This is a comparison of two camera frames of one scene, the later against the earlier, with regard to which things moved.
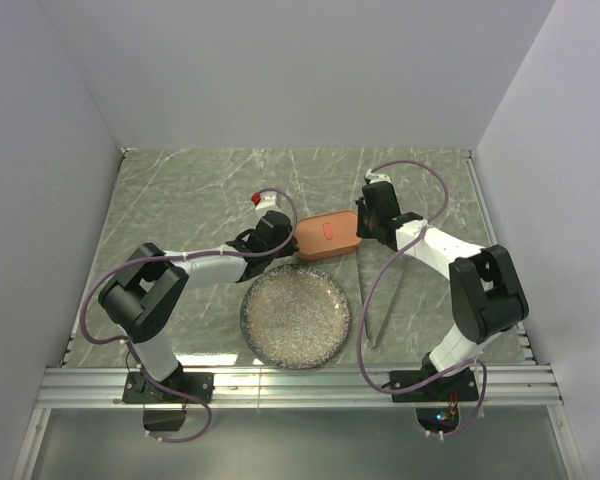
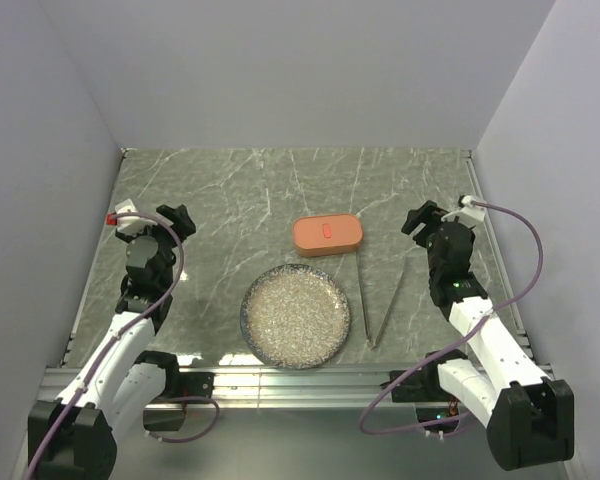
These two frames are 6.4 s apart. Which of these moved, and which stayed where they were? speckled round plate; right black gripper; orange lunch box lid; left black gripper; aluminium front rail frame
Moved: right black gripper; left black gripper
Stayed: orange lunch box lid; aluminium front rail frame; speckled round plate
